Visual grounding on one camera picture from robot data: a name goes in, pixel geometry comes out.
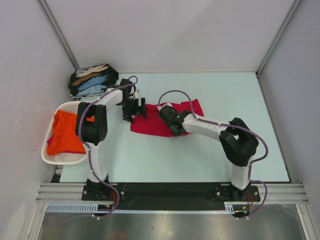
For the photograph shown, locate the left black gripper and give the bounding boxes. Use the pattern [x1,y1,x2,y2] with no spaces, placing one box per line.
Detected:
[118,97,147,124]

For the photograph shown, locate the red t shirt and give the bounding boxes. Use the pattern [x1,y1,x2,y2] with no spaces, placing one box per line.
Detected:
[130,99,205,137]

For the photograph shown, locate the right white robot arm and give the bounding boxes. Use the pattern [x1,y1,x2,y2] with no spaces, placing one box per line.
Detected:
[158,104,259,201]

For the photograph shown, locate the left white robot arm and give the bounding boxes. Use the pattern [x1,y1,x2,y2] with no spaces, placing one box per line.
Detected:
[75,75,148,200]

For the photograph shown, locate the folded black printed t shirt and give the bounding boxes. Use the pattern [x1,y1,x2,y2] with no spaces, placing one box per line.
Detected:
[68,64,119,98]

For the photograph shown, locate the orange t shirt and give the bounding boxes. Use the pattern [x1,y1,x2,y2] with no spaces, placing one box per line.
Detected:
[46,110,86,156]

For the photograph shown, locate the white plastic basket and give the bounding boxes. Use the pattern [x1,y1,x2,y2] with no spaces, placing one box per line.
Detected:
[40,101,87,165]

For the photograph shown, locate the pink garment in basket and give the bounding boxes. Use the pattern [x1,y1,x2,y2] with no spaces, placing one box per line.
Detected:
[46,136,53,147]

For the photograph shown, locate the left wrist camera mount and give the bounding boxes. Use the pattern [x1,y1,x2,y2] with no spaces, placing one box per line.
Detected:
[129,85,139,100]

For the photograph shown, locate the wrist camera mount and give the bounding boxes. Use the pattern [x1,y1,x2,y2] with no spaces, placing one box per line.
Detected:
[157,102,173,111]
[129,85,139,100]

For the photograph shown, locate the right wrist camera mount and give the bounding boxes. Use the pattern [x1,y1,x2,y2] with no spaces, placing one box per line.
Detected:
[157,102,173,111]

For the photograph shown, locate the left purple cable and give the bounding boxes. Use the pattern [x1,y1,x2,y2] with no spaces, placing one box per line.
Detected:
[44,75,139,223]

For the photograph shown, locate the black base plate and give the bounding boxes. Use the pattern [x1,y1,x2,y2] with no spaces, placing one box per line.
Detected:
[81,182,261,211]

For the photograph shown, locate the white slotted cable duct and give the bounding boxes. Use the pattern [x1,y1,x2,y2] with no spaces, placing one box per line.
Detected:
[46,203,235,214]

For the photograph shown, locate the aluminium frame rail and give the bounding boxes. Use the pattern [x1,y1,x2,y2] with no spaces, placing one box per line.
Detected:
[35,182,309,204]

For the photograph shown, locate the left aluminium corner post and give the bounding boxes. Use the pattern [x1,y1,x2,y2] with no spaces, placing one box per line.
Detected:
[36,0,80,69]

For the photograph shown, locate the aluminium corner post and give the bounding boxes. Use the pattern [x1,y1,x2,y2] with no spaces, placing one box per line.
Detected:
[36,0,80,69]
[255,0,304,78]

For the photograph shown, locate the right aluminium corner post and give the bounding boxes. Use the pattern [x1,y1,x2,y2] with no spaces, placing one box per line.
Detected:
[255,0,304,78]

